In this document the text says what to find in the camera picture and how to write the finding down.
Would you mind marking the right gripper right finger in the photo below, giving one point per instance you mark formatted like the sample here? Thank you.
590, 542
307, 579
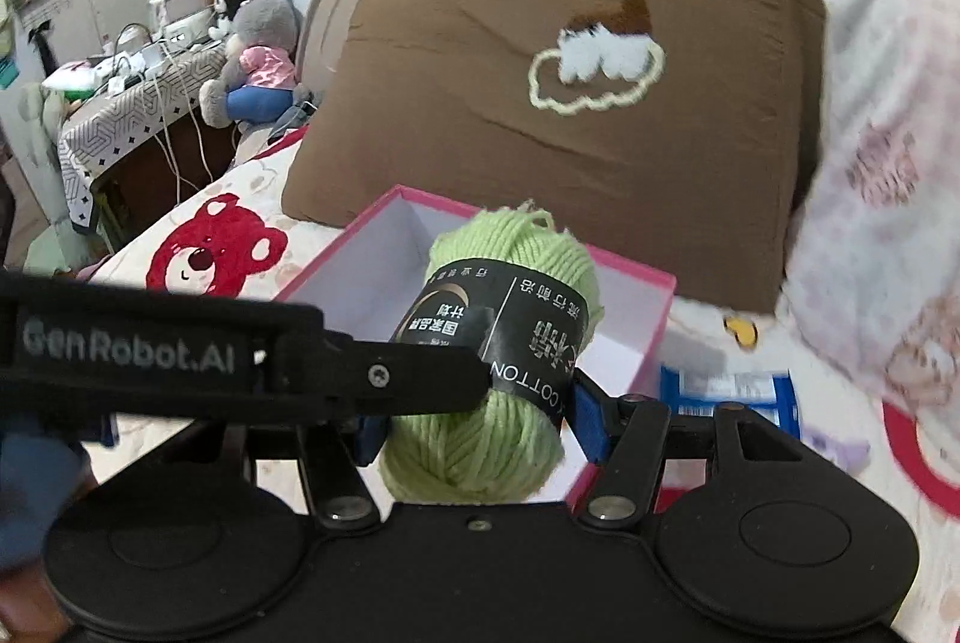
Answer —
625, 439

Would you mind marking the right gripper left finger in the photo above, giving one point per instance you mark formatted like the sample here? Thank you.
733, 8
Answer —
335, 493

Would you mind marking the green yarn ball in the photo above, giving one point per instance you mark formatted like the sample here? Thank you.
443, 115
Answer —
525, 297

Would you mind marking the person left hand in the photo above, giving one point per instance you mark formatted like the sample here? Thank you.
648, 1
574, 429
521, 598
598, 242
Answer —
41, 475

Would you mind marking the blue wet wipes pack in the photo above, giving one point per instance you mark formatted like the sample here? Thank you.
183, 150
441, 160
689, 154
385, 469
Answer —
772, 395

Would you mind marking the cluttered side table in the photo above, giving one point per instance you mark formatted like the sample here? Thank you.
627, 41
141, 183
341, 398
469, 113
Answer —
126, 159

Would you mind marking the purple Kuromi plush toy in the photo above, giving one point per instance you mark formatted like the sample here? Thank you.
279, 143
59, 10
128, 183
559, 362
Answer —
851, 456

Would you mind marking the pink checked cartoon pillow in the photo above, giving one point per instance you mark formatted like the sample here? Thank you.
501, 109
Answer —
872, 277

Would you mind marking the grey plush doll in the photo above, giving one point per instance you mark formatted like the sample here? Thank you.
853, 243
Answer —
259, 82

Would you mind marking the brown embroidered pillow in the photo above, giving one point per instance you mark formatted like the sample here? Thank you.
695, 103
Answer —
667, 131

